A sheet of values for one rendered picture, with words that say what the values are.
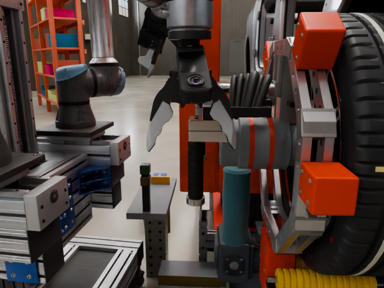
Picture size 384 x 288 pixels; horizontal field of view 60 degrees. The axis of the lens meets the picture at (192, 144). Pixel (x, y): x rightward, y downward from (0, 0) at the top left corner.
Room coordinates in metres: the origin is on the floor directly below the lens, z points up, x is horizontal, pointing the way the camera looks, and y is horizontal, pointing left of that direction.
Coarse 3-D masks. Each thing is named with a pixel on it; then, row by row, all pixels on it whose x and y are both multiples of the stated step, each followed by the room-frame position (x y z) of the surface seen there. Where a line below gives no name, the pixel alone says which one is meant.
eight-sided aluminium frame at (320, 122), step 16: (272, 48) 0.96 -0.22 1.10; (288, 48) 0.77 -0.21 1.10; (272, 64) 0.99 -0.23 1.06; (304, 80) 0.68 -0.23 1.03; (320, 80) 0.68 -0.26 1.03; (272, 96) 1.10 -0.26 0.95; (304, 96) 0.65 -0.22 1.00; (320, 96) 0.66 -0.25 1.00; (272, 112) 1.14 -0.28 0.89; (304, 112) 0.62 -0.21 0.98; (320, 112) 0.62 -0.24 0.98; (304, 128) 0.61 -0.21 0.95; (320, 128) 0.61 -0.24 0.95; (336, 128) 0.61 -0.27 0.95; (304, 144) 0.61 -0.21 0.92; (320, 144) 0.63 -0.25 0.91; (304, 160) 0.61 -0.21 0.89; (320, 160) 0.62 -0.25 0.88; (272, 176) 1.07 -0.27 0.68; (272, 208) 0.96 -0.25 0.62; (304, 208) 0.61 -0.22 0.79; (272, 224) 0.85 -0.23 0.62; (288, 224) 0.65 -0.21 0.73; (304, 224) 0.61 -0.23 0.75; (320, 224) 0.61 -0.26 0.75; (272, 240) 0.80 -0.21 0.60; (288, 240) 0.66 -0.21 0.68; (304, 240) 0.67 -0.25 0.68
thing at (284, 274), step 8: (280, 272) 0.75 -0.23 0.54; (288, 272) 0.75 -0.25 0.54; (296, 272) 0.75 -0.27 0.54; (304, 272) 0.75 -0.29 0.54; (312, 272) 0.75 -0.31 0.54; (272, 280) 0.75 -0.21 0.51; (280, 280) 0.73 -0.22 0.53; (288, 280) 0.73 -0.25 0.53; (296, 280) 0.73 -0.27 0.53; (304, 280) 0.73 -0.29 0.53; (312, 280) 0.73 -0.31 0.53; (320, 280) 0.73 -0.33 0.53; (328, 280) 0.73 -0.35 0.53; (336, 280) 0.73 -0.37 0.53; (344, 280) 0.73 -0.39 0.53; (352, 280) 0.73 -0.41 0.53; (360, 280) 0.73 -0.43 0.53; (368, 280) 0.73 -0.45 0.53; (376, 280) 0.73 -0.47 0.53
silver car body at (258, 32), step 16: (272, 0) 3.56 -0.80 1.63; (288, 0) 2.17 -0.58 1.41; (304, 0) 3.59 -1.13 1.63; (320, 0) 3.58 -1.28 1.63; (336, 0) 1.14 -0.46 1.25; (256, 16) 3.24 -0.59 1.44; (272, 16) 3.30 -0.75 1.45; (288, 16) 2.16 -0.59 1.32; (256, 32) 3.27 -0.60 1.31; (272, 32) 3.29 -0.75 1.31; (288, 32) 2.15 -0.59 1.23; (256, 48) 3.24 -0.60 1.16; (256, 64) 3.20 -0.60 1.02
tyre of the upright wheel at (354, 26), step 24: (360, 24) 0.72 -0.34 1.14; (360, 48) 0.65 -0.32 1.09; (336, 72) 0.69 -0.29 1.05; (360, 72) 0.61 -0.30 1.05; (360, 96) 0.59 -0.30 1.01; (360, 120) 0.57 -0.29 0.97; (360, 144) 0.56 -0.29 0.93; (360, 168) 0.55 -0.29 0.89; (360, 192) 0.55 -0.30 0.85; (288, 216) 0.98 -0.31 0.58; (336, 216) 0.61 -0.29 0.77; (360, 216) 0.55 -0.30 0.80; (336, 240) 0.60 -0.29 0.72; (360, 240) 0.56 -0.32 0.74; (312, 264) 0.72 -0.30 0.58; (336, 264) 0.61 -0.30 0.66; (360, 264) 0.61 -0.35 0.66
